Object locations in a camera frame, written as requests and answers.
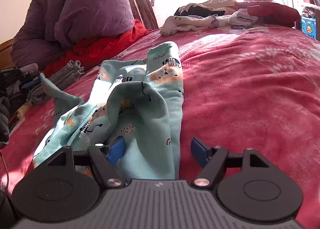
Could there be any white printed clothes pile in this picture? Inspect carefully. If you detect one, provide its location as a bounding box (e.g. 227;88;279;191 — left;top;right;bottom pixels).
160;9;259;36

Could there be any red quilt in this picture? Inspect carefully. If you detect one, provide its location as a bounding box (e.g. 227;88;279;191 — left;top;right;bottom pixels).
43;19;151;77

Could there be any teal printed kids garment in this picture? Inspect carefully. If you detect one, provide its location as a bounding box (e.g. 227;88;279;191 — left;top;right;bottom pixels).
33;42;184;180

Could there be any blue duck box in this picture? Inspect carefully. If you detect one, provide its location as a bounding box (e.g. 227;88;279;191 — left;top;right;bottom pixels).
300;16;317;39

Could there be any black garment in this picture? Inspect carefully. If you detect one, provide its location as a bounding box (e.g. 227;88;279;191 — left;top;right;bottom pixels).
174;4;227;18

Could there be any red pillow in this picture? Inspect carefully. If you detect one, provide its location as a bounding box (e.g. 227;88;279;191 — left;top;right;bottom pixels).
235;1;300;27

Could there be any purple duvet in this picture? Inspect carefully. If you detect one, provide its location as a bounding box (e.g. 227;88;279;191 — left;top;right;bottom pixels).
10;0;135;69

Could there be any pink floral fleece blanket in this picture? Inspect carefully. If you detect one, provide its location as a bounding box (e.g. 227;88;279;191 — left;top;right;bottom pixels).
1;25;319;228

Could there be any folded grey cloth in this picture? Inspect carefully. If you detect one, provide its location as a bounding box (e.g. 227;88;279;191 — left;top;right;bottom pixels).
27;61;85;105

